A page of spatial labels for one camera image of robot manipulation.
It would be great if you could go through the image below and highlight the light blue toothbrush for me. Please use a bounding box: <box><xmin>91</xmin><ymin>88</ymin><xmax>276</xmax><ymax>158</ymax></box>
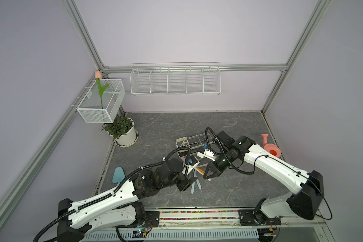
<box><xmin>191</xmin><ymin>177</ymin><xmax>196</xmax><ymax>194</ymax></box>
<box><xmin>194</xmin><ymin>170</ymin><xmax>202</xmax><ymax>190</ymax></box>

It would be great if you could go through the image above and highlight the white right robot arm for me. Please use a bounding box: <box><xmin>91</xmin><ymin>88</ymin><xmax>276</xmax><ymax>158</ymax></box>
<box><xmin>197</xmin><ymin>132</ymin><xmax>325</xmax><ymax>225</ymax></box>

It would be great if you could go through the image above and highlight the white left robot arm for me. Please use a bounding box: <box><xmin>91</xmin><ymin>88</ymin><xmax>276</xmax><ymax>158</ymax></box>
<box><xmin>34</xmin><ymin>157</ymin><xmax>199</xmax><ymax>242</ymax></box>

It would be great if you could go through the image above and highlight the yellow toothbrush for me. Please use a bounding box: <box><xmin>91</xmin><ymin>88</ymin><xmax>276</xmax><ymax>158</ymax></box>
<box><xmin>196</xmin><ymin>167</ymin><xmax>205</xmax><ymax>175</ymax></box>

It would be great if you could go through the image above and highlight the beige toothbrush holder tray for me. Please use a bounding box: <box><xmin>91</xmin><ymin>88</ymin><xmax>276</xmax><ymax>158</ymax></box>
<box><xmin>175</xmin><ymin>133</ymin><xmax>208</xmax><ymax>155</ymax></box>

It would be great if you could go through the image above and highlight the pink watering can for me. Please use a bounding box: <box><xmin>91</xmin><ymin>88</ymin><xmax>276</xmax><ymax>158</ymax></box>
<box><xmin>261</xmin><ymin>134</ymin><xmax>281</xmax><ymax>158</ymax></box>

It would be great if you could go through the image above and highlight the teal hand shovel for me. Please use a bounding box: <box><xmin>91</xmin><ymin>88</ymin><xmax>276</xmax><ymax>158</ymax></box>
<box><xmin>112</xmin><ymin>167</ymin><xmax>126</xmax><ymax>185</ymax></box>

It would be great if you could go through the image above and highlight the potted green plant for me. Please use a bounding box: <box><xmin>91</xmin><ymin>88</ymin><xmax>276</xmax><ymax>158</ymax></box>
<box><xmin>102</xmin><ymin>116</ymin><xmax>138</xmax><ymax>148</ymax></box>

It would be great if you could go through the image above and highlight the artificial pink tulip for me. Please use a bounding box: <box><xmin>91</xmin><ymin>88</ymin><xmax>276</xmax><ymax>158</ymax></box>
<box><xmin>95</xmin><ymin>71</ymin><xmax>109</xmax><ymax>108</ymax></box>

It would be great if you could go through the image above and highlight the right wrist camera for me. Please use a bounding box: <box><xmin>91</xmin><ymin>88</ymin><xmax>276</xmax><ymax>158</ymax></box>
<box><xmin>197</xmin><ymin>144</ymin><xmax>217</xmax><ymax>161</ymax></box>

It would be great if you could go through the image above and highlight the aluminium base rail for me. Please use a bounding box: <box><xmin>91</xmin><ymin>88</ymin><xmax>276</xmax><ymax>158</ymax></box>
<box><xmin>68</xmin><ymin>207</ymin><xmax>330</xmax><ymax>242</ymax></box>

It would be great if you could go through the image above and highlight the long white wire shelf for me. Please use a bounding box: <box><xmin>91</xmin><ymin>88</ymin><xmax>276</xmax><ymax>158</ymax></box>
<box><xmin>130</xmin><ymin>63</ymin><xmax>221</xmax><ymax>96</ymax></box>

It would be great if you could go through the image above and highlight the white wire basket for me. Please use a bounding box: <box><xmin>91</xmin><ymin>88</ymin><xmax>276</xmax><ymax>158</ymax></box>
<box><xmin>77</xmin><ymin>79</ymin><xmax>126</xmax><ymax>124</ymax></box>

